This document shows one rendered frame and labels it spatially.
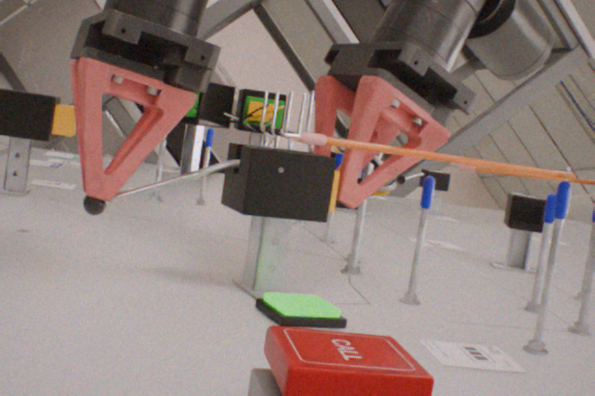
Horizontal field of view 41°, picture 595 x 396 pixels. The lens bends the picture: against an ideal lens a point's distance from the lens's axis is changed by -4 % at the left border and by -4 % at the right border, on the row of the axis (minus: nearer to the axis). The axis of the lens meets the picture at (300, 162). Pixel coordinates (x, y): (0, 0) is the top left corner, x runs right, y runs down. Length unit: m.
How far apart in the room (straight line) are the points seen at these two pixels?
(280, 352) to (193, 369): 0.08
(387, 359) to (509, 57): 0.36
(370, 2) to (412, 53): 1.09
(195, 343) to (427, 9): 0.27
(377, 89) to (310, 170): 0.06
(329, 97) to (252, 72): 7.60
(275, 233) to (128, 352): 0.17
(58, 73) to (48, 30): 0.46
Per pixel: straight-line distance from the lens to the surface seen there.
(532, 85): 1.60
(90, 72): 0.45
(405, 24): 0.53
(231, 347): 0.39
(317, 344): 0.29
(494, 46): 0.59
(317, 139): 0.40
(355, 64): 0.53
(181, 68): 0.44
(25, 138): 0.81
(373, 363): 0.28
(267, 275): 0.51
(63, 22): 8.39
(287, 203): 0.49
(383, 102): 0.50
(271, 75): 8.15
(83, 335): 0.38
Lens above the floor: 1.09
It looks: 6 degrees up
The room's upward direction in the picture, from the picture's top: 55 degrees clockwise
